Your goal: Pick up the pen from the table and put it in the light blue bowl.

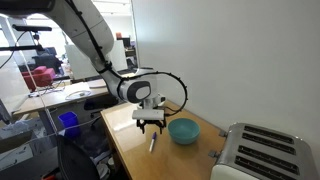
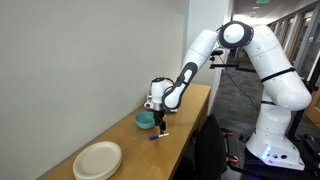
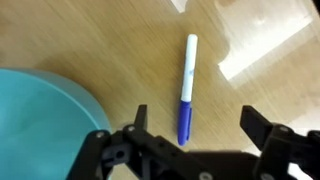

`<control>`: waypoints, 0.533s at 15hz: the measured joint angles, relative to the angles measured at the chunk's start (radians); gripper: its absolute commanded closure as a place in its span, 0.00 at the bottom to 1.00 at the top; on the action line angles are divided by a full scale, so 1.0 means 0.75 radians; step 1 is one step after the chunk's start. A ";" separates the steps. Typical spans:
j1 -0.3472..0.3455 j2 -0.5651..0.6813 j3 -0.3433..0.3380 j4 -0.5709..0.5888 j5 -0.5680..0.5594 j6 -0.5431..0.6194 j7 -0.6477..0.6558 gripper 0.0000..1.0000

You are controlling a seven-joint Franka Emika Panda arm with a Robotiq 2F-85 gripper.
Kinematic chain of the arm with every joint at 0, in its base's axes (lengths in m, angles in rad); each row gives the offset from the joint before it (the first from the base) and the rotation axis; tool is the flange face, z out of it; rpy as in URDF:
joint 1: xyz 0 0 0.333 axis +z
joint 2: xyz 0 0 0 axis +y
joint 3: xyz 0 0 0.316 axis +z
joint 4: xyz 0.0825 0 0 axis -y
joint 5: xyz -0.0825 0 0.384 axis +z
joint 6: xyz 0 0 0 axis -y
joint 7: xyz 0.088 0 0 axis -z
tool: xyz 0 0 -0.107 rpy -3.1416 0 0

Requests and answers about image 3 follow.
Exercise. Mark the light blue bowl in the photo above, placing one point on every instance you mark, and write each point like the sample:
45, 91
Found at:
40, 126

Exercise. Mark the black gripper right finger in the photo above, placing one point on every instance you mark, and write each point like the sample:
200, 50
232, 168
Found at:
286, 150

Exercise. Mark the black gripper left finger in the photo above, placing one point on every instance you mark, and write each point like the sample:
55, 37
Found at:
133, 150

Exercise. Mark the blue and white pen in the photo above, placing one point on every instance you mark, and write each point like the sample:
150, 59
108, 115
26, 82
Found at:
187, 86

